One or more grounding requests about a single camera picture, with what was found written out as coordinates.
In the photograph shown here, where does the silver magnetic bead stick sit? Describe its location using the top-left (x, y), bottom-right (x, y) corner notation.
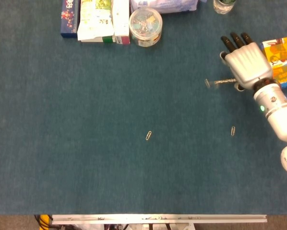
top-left (215, 78), bottom-right (237, 86)

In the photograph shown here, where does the yellow orange printed carton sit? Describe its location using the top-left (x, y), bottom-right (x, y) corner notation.
top-left (259, 36), bottom-right (287, 89)

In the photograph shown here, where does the white robot base with cables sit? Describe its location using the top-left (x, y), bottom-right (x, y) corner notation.
top-left (52, 223), bottom-right (196, 230)

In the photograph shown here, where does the dark blue printed box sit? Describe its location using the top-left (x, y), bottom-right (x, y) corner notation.
top-left (60, 0), bottom-right (81, 38)

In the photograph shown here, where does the white box with pink end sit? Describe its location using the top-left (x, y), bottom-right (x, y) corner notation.
top-left (111, 0), bottom-right (131, 46)

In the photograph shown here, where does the white box with green end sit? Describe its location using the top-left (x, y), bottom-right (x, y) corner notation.
top-left (80, 35), bottom-right (116, 44)

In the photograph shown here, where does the white blue plastic pack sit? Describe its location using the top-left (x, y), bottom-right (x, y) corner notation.
top-left (130, 0), bottom-right (199, 14)

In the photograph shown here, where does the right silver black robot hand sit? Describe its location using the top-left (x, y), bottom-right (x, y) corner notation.
top-left (219, 32), bottom-right (280, 92)

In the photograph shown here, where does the water bottle with green label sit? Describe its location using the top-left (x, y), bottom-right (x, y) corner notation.
top-left (213, 0), bottom-right (236, 15)

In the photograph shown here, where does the aluminium rail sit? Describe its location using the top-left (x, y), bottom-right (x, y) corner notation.
top-left (51, 214), bottom-right (268, 225)

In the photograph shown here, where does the yellow black cable bundle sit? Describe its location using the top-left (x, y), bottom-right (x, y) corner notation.
top-left (34, 214), bottom-right (53, 230)

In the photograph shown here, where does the white green paper packet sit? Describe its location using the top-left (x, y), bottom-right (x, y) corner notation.
top-left (77, 0), bottom-right (114, 41)

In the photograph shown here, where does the clear tub of binder clips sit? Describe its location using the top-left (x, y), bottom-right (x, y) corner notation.
top-left (129, 7), bottom-right (163, 47)

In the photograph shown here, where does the teal felt table cloth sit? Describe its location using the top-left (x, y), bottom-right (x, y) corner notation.
top-left (0, 0), bottom-right (287, 216)

